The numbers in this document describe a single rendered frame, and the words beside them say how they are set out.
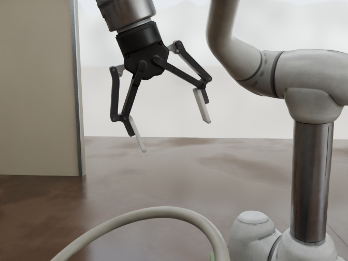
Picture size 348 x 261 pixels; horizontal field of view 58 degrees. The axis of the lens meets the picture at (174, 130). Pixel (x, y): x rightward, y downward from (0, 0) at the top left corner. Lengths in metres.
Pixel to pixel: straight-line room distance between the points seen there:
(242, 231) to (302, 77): 0.57
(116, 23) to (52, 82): 4.96
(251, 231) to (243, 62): 0.58
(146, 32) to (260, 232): 0.80
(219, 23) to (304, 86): 0.29
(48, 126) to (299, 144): 4.95
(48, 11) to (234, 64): 4.89
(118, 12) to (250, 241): 0.86
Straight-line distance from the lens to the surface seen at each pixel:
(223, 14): 0.64
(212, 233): 0.72
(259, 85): 0.89
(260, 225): 1.15
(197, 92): 0.60
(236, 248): 1.18
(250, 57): 0.84
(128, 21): 0.53
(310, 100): 0.84
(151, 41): 0.54
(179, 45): 0.58
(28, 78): 5.65
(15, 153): 5.94
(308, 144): 0.90
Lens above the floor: 1.63
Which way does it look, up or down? 10 degrees down
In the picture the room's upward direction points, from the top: straight up
